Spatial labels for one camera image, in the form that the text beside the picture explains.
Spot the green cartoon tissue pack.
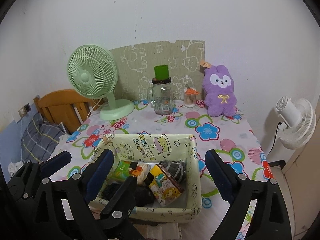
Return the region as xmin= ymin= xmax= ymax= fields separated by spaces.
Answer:
xmin=113 ymin=160 xmax=144 ymax=184

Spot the yellow cartoon tissue pack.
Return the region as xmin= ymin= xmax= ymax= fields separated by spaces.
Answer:
xmin=145 ymin=164 xmax=184 ymax=207

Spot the grey plaid pillow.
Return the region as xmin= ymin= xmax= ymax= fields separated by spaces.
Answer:
xmin=21 ymin=113 xmax=65 ymax=163

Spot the white crumpled cloth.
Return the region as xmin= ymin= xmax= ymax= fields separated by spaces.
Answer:
xmin=8 ymin=161 xmax=23 ymax=178

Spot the wooden chair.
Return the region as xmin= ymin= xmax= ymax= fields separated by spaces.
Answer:
xmin=34 ymin=89 xmax=104 ymax=133

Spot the floral tablecloth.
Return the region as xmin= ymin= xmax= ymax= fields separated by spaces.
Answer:
xmin=51 ymin=101 xmax=272 ymax=239

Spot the cartoon print fabric storage box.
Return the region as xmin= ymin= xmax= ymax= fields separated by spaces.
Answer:
xmin=88 ymin=133 xmax=202 ymax=223

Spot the grey black knit item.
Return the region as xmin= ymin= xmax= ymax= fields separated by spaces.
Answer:
xmin=159 ymin=160 xmax=186 ymax=183

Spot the white standing fan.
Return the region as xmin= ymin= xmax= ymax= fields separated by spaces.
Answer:
xmin=275 ymin=96 xmax=316 ymax=150

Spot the green desk fan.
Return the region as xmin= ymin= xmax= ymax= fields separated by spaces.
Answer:
xmin=67 ymin=45 xmax=135 ymax=121

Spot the purple plush bunny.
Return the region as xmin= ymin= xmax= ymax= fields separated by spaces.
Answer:
xmin=200 ymin=61 xmax=237 ymax=117

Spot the glass mason jar mug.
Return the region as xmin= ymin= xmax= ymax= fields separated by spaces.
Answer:
xmin=147 ymin=77 xmax=174 ymax=115

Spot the green cartoon cardboard panel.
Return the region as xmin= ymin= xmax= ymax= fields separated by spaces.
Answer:
xmin=110 ymin=40 xmax=205 ymax=100

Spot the toothpick jar orange lid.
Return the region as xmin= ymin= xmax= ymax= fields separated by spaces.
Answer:
xmin=183 ymin=85 xmax=200 ymax=107

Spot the green plastic cup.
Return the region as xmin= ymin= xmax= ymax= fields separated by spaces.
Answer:
xmin=154 ymin=65 xmax=169 ymax=81

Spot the wall power socket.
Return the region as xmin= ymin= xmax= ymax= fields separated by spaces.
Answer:
xmin=18 ymin=103 xmax=31 ymax=118

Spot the black fan power cable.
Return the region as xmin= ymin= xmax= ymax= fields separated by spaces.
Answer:
xmin=267 ymin=121 xmax=284 ymax=157

